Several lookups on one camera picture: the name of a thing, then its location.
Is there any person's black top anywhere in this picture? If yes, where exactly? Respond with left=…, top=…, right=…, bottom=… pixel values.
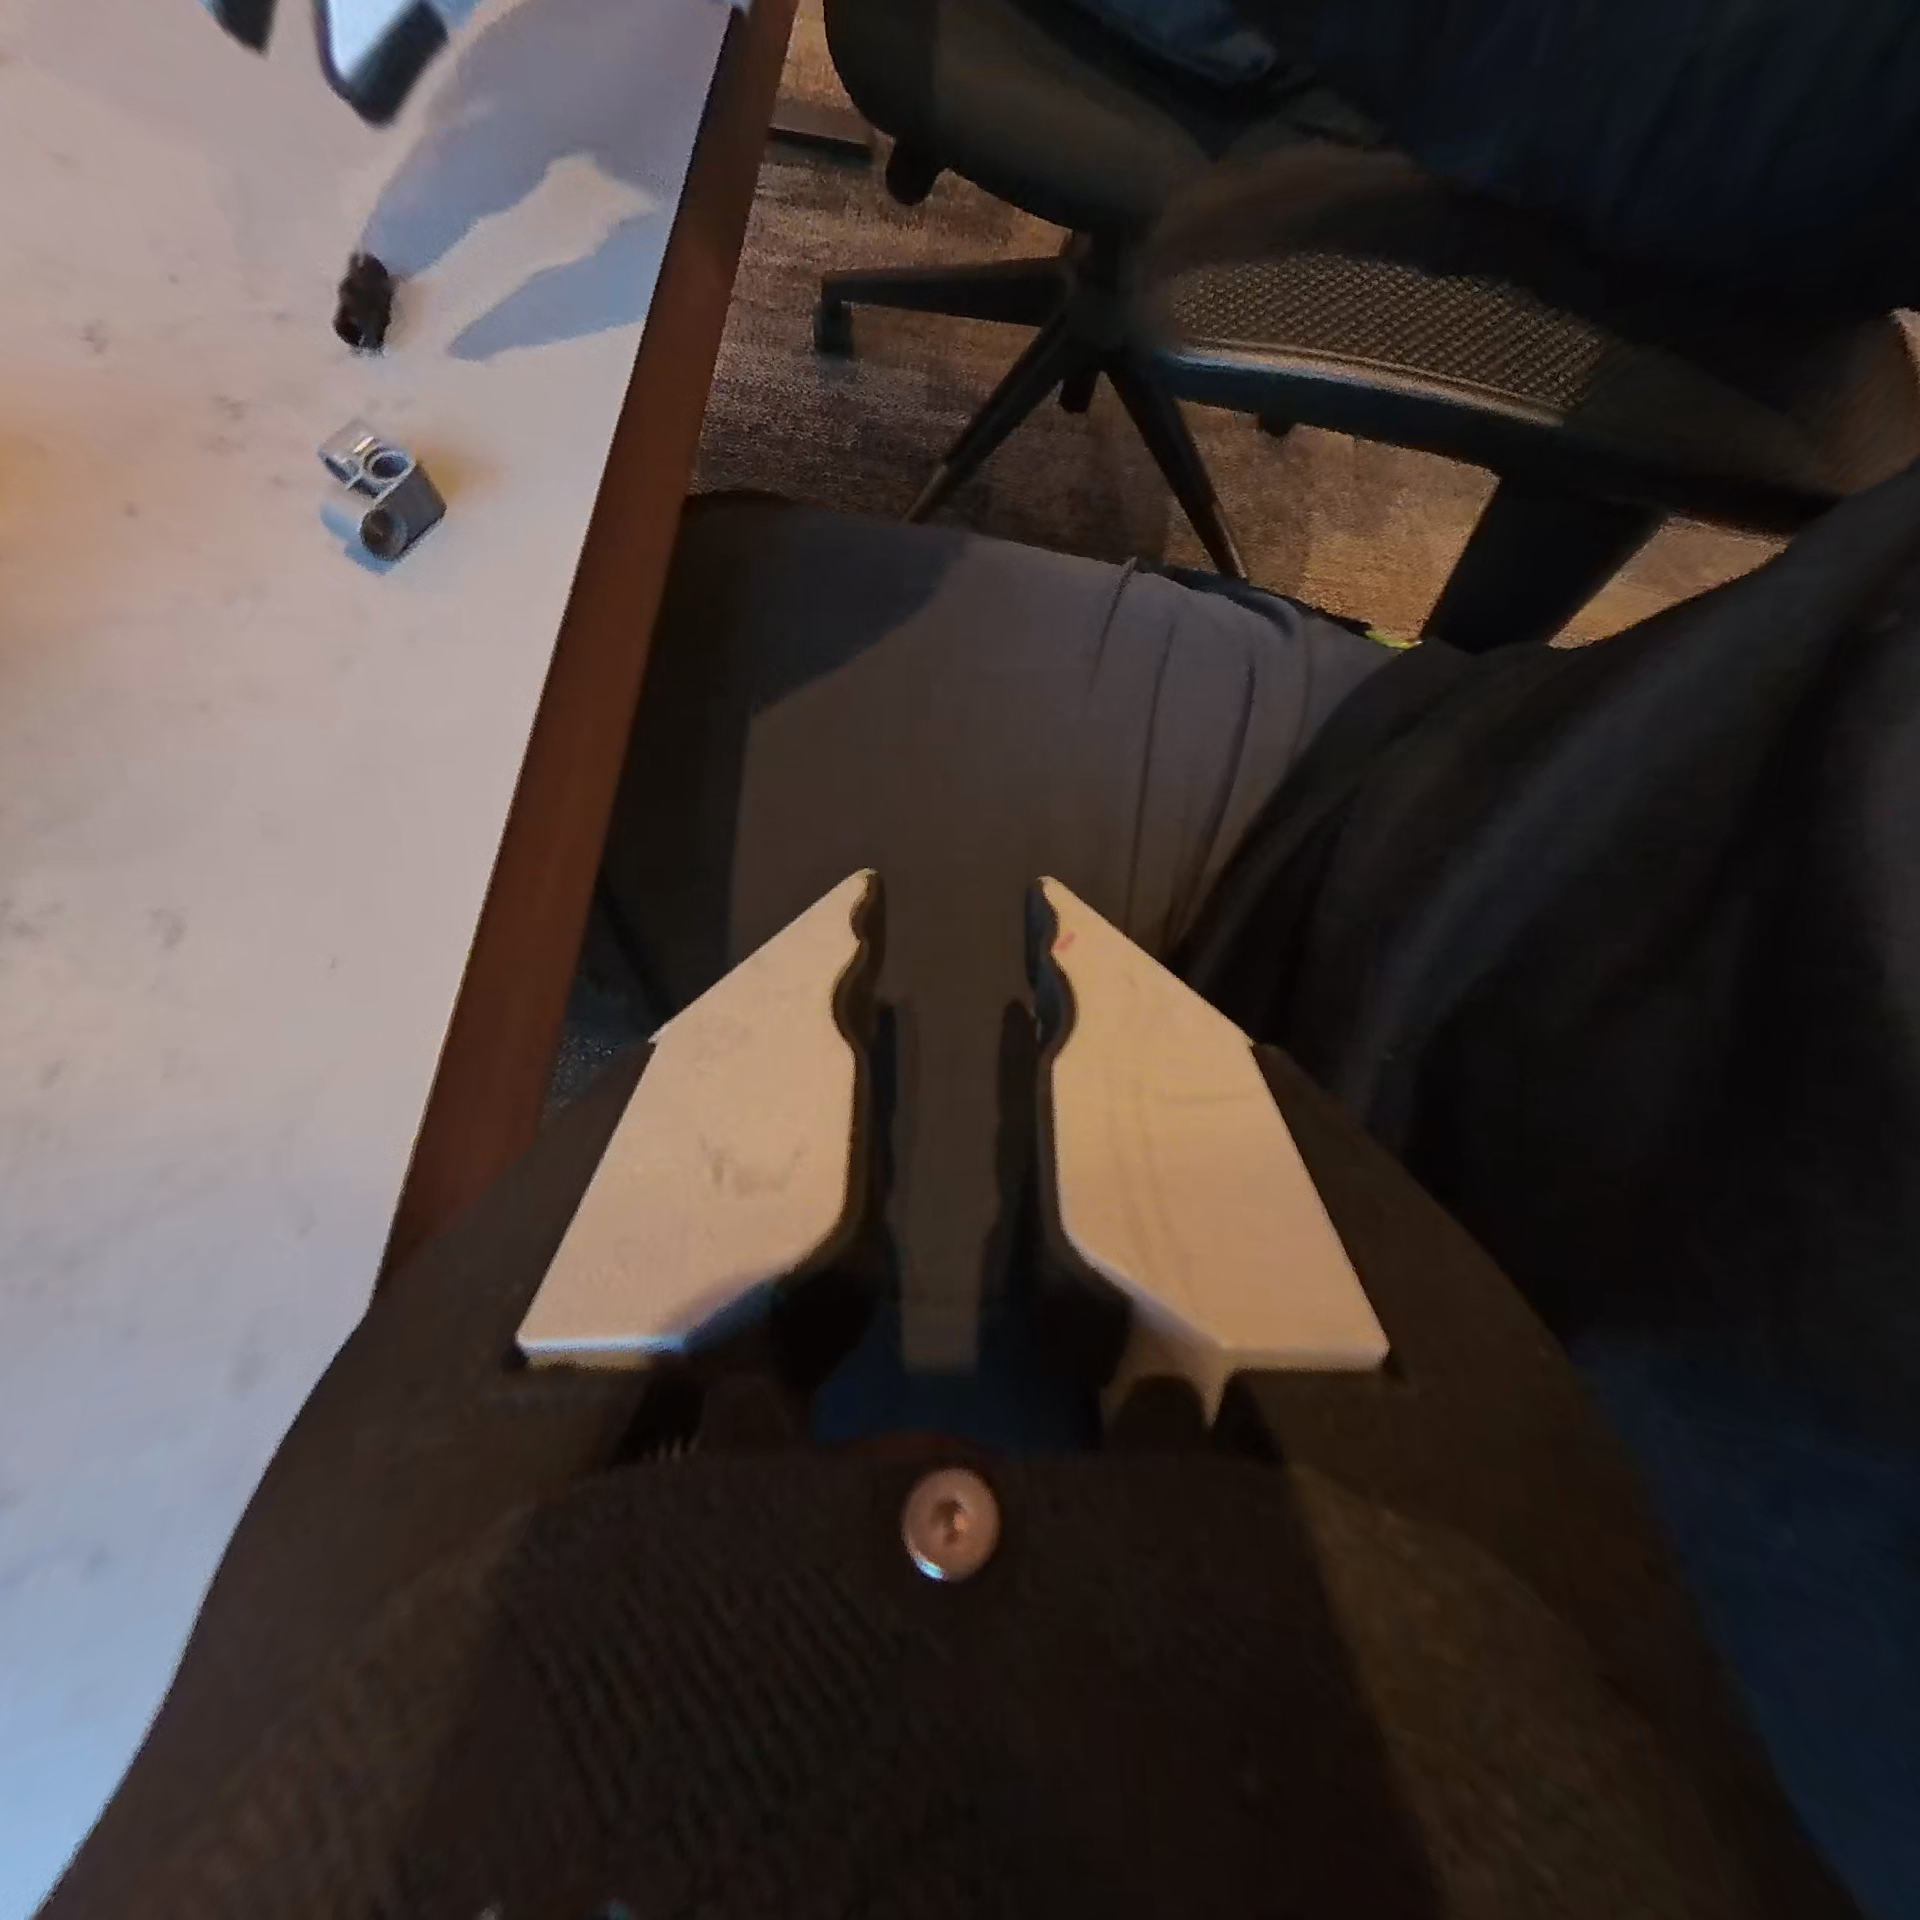
left=1179, top=447, right=1920, bottom=1920

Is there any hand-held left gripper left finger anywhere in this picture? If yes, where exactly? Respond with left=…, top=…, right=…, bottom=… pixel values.
left=516, top=872, right=890, bottom=1383

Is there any black office chair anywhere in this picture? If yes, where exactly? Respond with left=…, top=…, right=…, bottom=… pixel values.
left=804, top=0, right=1920, bottom=655

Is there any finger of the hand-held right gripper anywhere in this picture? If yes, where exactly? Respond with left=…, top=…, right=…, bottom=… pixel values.
left=210, top=0, right=485, bottom=130

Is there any small grey connector piece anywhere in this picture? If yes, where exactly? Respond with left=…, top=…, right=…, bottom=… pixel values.
left=316, top=419, right=454, bottom=569

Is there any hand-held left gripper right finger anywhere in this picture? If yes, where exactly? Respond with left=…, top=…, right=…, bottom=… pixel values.
left=1030, top=874, right=1395, bottom=1432

